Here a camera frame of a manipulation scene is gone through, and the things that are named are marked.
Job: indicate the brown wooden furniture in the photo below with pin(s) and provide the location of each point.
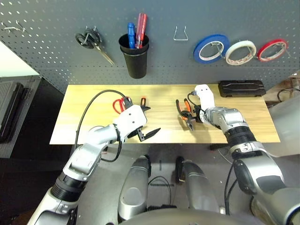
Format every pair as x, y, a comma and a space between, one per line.
290, 82

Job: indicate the silver robot leg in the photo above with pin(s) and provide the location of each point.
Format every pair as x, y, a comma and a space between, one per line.
133, 187
199, 187

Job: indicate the metal pegboard hook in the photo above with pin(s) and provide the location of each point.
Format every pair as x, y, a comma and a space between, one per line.
252, 51
21, 26
87, 37
220, 50
286, 50
10, 29

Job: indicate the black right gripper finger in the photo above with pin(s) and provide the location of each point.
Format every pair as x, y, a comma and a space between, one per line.
187, 114

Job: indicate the large black equipment case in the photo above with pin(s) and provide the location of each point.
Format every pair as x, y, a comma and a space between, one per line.
11, 112

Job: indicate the grey perforated pegboard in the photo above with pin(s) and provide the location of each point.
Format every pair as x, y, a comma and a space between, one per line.
70, 14

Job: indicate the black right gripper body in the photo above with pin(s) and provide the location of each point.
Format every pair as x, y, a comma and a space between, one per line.
199, 114

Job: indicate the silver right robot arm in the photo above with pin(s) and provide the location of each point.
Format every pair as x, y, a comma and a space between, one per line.
225, 117

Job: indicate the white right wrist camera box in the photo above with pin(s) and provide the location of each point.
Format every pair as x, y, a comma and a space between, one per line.
205, 96

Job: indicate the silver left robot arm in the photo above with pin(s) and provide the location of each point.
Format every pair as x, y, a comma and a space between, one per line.
93, 140

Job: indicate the blue tape roll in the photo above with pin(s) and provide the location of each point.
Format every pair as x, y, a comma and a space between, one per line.
198, 55

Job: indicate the red tape roll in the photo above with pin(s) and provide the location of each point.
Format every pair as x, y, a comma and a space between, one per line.
269, 43

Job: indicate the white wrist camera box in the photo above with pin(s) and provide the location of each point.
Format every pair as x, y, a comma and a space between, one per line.
131, 117
205, 96

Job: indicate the black plastic cup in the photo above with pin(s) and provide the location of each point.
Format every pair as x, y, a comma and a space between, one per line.
124, 43
138, 68

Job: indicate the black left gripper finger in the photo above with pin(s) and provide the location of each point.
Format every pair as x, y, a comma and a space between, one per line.
151, 134
145, 108

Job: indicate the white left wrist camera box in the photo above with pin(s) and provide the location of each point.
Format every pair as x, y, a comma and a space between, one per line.
131, 117

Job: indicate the orange black pliers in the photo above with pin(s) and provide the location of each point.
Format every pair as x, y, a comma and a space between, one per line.
186, 104

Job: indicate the short black floor tape strip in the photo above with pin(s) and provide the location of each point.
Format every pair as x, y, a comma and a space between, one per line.
160, 165

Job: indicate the large white rounded object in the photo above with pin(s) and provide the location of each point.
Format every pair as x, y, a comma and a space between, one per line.
286, 129

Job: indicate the black table frame bracket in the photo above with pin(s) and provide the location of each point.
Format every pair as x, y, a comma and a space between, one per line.
218, 146

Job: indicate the silver right robot leg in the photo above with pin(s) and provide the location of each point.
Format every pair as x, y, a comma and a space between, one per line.
199, 187

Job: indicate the silver left robot leg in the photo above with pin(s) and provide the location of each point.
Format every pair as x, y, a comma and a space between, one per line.
133, 187

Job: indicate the small black tool case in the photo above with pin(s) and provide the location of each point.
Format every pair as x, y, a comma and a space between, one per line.
241, 89

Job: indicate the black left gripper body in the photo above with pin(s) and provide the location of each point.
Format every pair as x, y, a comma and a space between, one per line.
140, 133

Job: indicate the grey robot torso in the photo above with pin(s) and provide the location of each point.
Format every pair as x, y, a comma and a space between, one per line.
187, 218

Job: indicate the white tape roll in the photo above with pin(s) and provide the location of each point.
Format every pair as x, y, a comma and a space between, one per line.
232, 48

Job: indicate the long black floor tape strip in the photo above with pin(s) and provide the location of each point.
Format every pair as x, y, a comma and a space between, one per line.
161, 184

